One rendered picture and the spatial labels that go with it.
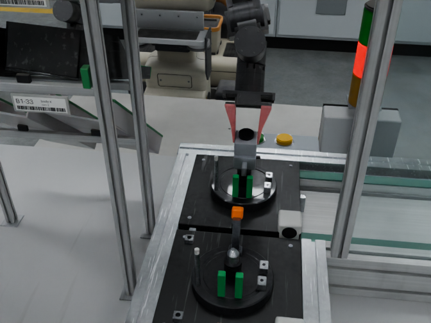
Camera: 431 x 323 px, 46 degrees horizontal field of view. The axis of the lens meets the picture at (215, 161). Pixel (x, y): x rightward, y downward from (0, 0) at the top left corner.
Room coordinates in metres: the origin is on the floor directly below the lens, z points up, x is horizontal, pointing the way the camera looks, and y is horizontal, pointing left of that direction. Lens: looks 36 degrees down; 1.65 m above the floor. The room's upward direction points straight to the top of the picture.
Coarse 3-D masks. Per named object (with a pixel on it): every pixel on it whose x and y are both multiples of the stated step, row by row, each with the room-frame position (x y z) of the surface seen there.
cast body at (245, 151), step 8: (248, 128) 0.85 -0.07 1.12; (240, 136) 0.83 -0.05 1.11; (248, 136) 0.83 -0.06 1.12; (256, 136) 0.84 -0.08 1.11; (240, 144) 0.82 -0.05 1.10; (248, 144) 0.82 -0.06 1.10; (256, 144) 0.82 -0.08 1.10; (240, 152) 0.82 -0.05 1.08; (248, 152) 0.82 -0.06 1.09; (256, 152) 0.82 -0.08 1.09; (240, 160) 0.81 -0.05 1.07; (248, 160) 0.81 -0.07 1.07; (240, 168) 0.82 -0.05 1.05; (248, 168) 0.81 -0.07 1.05
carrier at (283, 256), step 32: (192, 256) 0.65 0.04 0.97; (224, 256) 0.63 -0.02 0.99; (256, 256) 0.63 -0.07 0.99; (288, 256) 0.65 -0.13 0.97; (192, 288) 0.57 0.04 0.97; (224, 288) 0.54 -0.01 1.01; (256, 288) 0.56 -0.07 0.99; (288, 288) 0.58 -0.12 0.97; (160, 320) 0.51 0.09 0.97; (192, 320) 0.51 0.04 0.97; (224, 320) 0.51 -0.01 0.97; (256, 320) 0.51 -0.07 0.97; (288, 320) 0.50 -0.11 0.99
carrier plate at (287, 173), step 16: (208, 160) 0.95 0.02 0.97; (224, 160) 0.95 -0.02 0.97; (256, 160) 0.95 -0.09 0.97; (272, 160) 0.95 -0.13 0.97; (192, 176) 0.89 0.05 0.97; (208, 176) 0.89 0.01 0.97; (288, 176) 0.89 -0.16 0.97; (192, 192) 0.83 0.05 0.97; (208, 192) 0.83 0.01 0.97; (288, 192) 0.83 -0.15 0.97; (192, 208) 0.78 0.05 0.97; (208, 208) 0.78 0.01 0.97; (224, 208) 0.78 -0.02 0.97; (272, 208) 0.78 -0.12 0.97; (288, 208) 0.78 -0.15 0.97; (192, 224) 0.74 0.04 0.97; (208, 224) 0.74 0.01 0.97; (224, 224) 0.74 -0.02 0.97; (256, 224) 0.74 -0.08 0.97; (272, 224) 0.74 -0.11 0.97
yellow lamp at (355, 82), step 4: (352, 76) 0.71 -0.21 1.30; (356, 76) 0.69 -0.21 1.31; (352, 80) 0.70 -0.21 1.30; (356, 80) 0.69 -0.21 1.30; (360, 80) 0.69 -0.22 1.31; (352, 84) 0.70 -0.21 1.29; (356, 84) 0.69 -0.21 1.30; (352, 88) 0.70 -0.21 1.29; (356, 88) 0.69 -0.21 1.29; (352, 92) 0.70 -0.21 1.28; (356, 92) 0.69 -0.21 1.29; (352, 96) 0.69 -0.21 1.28; (356, 96) 0.69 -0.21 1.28; (348, 100) 0.70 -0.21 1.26; (352, 100) 0.69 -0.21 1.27; (356, 100) 0.69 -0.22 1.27; (352, 104) 0.69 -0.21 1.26; (356, 104) 0.69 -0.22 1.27
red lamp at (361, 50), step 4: (360, 44) 0.70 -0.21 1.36; (360, 48) 0.69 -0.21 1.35; (364, 48) 0.69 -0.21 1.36; (360, 52) 0.69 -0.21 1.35; (364, 52) 0.69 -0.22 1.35; (356, 56) 0.70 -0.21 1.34; (360, 56) 0.69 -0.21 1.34; (364, 56) 0.69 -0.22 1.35; (356, 60) 0.70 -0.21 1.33; (360, 60) 0.69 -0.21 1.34; (356, 64) 0.70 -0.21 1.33; (360, 64) 0.69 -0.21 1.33; (356, 68) 0.70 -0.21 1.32; (360, 68) 0.69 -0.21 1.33; (356, 72) 0.69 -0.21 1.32; (360, 72) 0.69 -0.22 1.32; (360, 76) 0.69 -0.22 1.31
